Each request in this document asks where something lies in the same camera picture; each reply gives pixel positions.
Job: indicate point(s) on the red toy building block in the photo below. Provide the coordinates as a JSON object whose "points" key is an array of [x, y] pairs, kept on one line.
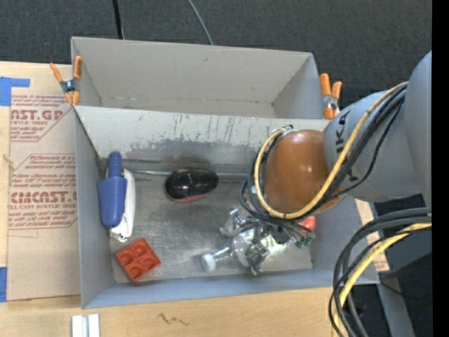
{"points": [[137, 260]]}

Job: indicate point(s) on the white plastic object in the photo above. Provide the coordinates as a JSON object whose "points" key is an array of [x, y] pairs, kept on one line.
{"points": [[129, 205]]}

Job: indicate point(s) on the blue plastic bottle-shaped object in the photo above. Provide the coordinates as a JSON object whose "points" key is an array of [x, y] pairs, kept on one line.
{"points": [[111, 198]]}

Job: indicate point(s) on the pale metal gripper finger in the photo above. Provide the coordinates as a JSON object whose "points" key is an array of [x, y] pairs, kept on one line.
{"points": [[234, 221], [257, 253]]}

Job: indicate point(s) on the orange-red small object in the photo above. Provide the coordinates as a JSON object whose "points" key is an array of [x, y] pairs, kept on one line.
{"points": [[309, 222]]}

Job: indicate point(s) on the black and red oval object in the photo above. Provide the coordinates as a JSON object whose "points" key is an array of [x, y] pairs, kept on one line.
{"points": [[191, 184]]}

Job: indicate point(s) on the brown cardboard board red print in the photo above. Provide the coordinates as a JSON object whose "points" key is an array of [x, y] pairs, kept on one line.
{"points": [[42, 251]]}

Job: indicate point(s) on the clear plastic bottle white cap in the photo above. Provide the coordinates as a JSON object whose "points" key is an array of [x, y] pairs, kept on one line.
{"points": [[224, 255]]}

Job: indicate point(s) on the grey metal bin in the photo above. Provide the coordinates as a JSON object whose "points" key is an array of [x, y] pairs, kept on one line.
{"points": [[182, 135]]}

